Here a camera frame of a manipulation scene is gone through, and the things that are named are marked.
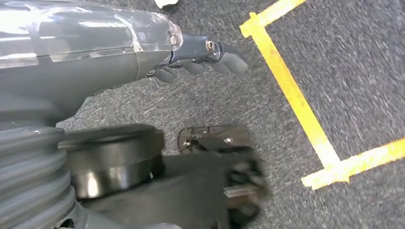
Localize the black robot left foot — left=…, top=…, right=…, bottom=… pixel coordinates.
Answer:
left=176, top=124, right=253, bottom=156

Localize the yellow floor tape marking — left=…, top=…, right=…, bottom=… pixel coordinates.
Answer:
left=239, top=0, right=405, bottom=191

